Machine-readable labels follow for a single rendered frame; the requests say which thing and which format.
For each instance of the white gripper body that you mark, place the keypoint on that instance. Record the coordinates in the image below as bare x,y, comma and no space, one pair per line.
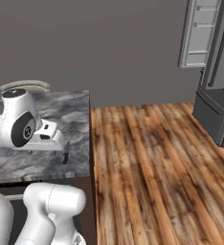
50,143

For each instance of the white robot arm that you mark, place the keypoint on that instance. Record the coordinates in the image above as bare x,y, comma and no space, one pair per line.
18,121

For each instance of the grey fridge bottom drawer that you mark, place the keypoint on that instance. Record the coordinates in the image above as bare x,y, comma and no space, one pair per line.
212,115

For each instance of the open grey fridge door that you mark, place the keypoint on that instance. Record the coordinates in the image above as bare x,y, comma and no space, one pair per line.
198,35

